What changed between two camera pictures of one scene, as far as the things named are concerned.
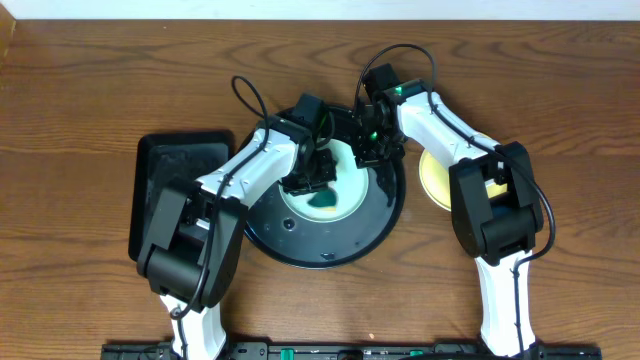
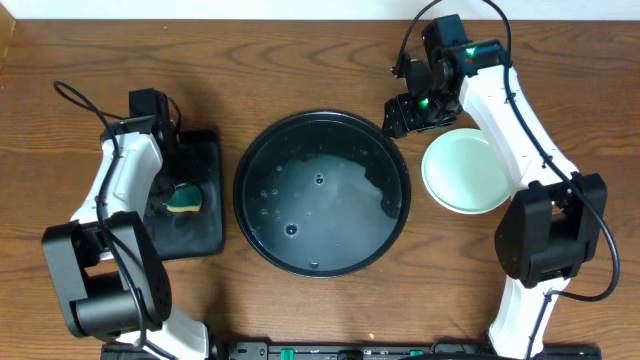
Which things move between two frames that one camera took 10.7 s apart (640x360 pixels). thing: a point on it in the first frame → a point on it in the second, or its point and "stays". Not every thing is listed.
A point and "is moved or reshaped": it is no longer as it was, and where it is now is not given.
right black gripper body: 383,144 → 428,106
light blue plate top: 351,186 is moved or reshaped
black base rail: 341,350 stays
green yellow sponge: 324,200 is moved or reshaped
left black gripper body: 310,178 → 167,187
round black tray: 279,232 stays
